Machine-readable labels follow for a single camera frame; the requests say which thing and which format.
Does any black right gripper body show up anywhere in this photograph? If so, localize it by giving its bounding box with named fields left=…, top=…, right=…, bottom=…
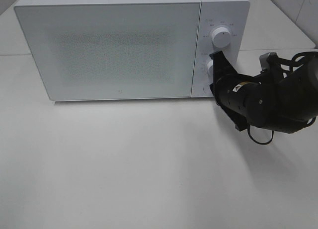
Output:
left=210, top=51, right=251, bottom=130

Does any round white door button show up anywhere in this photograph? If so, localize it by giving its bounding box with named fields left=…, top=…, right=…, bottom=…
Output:
left=203, top=84, right=212, bottom=95

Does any white microwave knob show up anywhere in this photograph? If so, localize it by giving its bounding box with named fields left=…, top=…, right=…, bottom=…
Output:
left=210, top=25, right=232, bottom=48
left=206, top=60, right=214, bottom=77

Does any white microwave door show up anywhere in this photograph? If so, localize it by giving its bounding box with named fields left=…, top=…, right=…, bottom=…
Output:
left=14, top=3, right=200, bottom=101

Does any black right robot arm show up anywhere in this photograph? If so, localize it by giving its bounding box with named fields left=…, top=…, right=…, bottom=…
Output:
left=210, top=51, right=318, bottom=134

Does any white microwave oven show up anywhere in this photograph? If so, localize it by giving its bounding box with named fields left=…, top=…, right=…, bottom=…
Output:
left=14, top=0, right=250, bottom=98

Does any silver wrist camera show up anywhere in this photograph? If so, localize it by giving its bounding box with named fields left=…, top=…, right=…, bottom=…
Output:
left=259, top=52, right=277, bottom=72

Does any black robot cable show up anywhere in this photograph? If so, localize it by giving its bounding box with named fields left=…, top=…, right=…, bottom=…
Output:
left=247, top=52, right=318, bottom=146

